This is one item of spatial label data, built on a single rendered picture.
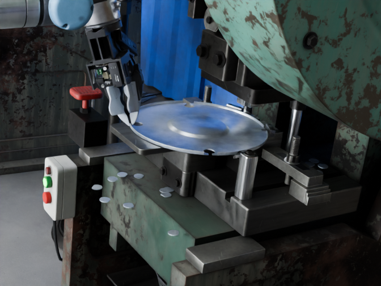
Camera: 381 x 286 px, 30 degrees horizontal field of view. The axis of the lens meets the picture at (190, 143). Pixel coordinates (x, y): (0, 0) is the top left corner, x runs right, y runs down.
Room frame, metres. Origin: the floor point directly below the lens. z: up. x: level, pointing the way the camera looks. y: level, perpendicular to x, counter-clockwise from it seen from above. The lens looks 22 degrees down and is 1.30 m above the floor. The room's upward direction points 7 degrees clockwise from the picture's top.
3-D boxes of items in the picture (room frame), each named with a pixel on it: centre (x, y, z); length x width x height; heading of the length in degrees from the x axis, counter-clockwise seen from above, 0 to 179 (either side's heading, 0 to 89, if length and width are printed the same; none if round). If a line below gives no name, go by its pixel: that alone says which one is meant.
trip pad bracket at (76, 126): (1.58, 0.25, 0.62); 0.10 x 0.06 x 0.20; 34
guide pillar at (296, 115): (1.42, -0.21, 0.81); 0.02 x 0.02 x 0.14
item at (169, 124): (1.38, -0.01, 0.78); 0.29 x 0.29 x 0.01
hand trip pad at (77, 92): (1.60, 0.26, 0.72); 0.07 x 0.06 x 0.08; 124
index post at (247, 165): (1.24, -0.11, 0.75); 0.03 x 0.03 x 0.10; 34
